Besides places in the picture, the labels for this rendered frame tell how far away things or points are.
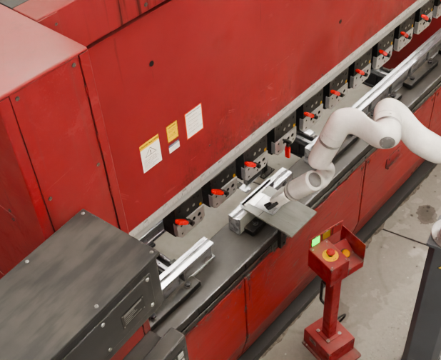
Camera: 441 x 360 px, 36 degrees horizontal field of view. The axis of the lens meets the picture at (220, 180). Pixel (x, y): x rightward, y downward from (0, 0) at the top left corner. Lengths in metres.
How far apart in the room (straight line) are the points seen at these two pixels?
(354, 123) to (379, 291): 1.68
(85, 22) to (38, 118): 0.36
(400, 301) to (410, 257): 0.33
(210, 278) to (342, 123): 0.88
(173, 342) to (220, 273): 1.08
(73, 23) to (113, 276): 0.66
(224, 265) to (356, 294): 1.21
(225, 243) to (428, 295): 0.92
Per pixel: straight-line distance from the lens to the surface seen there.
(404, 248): 4.16
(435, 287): 3.05
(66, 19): 1.77
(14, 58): 1.59
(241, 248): 2.94
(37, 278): 1.56
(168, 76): 2.14
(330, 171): 2.67
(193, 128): 2.35
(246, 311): 3.17
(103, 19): 1.85
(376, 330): 3.78
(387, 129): 2.39
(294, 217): 2.89
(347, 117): 2.44
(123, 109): 2.05
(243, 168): 2.74
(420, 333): 3.33
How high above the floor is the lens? 3.11
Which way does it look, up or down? 44 degrees down
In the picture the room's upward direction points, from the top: 4 degrees counter-clockwise
